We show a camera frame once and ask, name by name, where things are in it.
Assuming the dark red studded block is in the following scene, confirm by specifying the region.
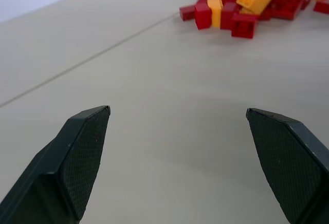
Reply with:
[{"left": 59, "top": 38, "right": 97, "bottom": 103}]
[{"left": 231, "top": 12, "right": 260, "bottom": 39}]

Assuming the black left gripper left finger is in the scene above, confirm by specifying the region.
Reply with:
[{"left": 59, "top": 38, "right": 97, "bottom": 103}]
[{"left": 0, "top": 105, "right": 112, "bottom": 224}]

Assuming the dark red square block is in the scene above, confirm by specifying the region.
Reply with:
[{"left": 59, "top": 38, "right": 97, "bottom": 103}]
[{"left": 194, "top": 2, "right": 214, "bottom": 30}]

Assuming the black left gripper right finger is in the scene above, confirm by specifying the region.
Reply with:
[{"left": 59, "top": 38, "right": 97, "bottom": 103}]
[{"left": 245, "top": 107, "right": 329, "bottom": 224}]

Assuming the narrow orange block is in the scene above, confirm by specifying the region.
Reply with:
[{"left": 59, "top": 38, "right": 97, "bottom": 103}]
[{"left": 207, "top": 0, "right": 224, "bottom": 29}]

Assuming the small dark red block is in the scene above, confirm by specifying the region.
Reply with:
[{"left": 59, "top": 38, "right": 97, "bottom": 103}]
[{"left": 179, "top": 5, "right": 197, "bottom": 22}]

